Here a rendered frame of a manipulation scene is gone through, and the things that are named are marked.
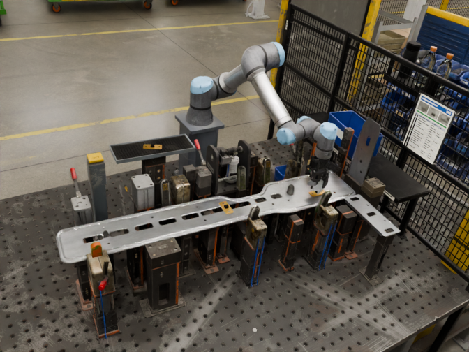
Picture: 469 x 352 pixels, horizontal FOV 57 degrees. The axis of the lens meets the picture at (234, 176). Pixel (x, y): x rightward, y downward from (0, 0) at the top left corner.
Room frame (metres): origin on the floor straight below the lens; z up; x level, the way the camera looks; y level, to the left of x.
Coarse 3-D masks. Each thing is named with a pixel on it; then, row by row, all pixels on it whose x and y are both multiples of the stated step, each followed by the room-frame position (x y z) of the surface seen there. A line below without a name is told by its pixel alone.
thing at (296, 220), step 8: (296, 216) 1.54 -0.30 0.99; (288, 224) 1.52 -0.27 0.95; (296, 224) 1.48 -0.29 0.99; (288, 232) 1.51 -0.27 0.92; (296, 232) 1.48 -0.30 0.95; (288, 240) 1.50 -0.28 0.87; (296, 240) 1.48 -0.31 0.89; (288, 248) 1.50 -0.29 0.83; (296, 248) 1.50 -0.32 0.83; (288, 256) 1.48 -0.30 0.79; (280, 264) 1.51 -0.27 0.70; (288, 264) 1.48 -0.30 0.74
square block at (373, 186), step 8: (368, 184) 1.76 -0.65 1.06; (376, 184) 1.76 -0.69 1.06; (384, 184) 1.77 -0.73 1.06; (368, 192) 1.75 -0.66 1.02; (376, 192) 1.74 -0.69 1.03; (368, 200) 1.74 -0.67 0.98; (376, 200) 1.76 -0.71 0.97; (376, 208) 1.77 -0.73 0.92; (360, 232) 1.74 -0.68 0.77; (360, 240) 1.75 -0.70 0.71
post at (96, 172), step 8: (88, 160) 1.56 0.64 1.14; (88, 168) 1.54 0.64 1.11; (96, 168) 1.54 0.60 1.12; (104, 168) 1.55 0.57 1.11; (88, 176) 1.57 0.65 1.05; (96, 176) 1.54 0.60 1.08; (104, 176) 1.55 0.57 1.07; (96, 184) 1.53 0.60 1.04; (104, 184) 1.56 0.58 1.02; (96, 192) 1.54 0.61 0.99; (104, 192) 1.55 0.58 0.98; (96, 200) 1.54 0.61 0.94; (104, 200) 1.55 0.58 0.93; (96, 208) 1.53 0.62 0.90; (104, 208) 1.55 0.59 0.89; (96, 216) 1.53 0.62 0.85; (104, 216) 1.55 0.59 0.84; (96, 240) 1.52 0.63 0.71
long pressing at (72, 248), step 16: (304, 176) 1.85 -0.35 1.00; (336, 176) 1.89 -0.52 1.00; (272, 192) 1.68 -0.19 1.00; (304, 192) 1.71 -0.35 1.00; (336, 192) 1.74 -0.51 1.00; (352, 192) 1.76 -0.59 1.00; (160, 208) 1.46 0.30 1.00; (176, 208) 1.48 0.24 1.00; (192, 208) 1.49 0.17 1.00; (208, 208) 1.50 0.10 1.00; (240, 208) 1.53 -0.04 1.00; (272, 208) 1.56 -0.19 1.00; (288, 208) 1.57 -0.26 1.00; (304, 208) 1.59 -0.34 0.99; (96, 224) 1.32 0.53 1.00; (112, 224) 1.33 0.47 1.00; (128, 224) 1.34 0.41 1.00; (144, 224) 1.35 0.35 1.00; (176, 224) 1.37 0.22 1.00; (192, 224) 1.39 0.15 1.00; (208, 224) 1.40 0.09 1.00; (224, 224) 1.42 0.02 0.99; (64, 240) 1.21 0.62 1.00; (80, 240) 1.22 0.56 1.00; (112, 240) 1.24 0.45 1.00; (128, 240) 1.25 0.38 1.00; (144, 240) 1.26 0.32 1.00; (160, 240) 1.27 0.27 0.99; (64, 256) 1.13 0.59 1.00; (80, 256) 1.13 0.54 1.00
